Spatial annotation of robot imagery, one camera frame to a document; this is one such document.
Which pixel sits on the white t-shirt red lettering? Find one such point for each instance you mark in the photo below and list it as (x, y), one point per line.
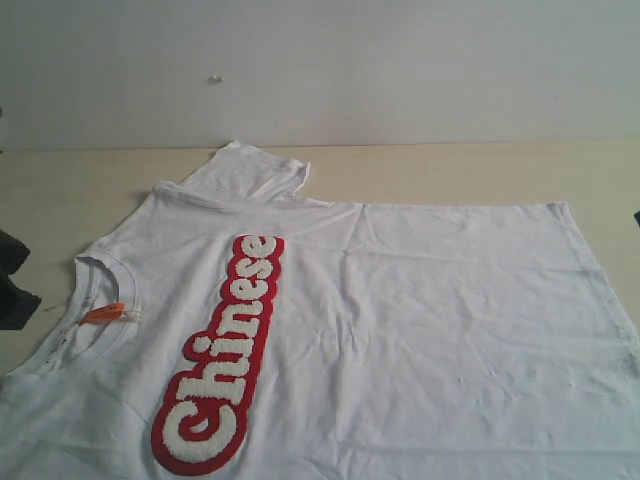
(290, 338)

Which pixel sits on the orange neck tag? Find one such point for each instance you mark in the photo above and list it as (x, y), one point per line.
(114, 312)

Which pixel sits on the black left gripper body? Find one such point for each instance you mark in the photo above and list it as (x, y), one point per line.
(17, 305)

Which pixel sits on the small white wall fixture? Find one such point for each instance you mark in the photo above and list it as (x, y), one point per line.
(215, 78)

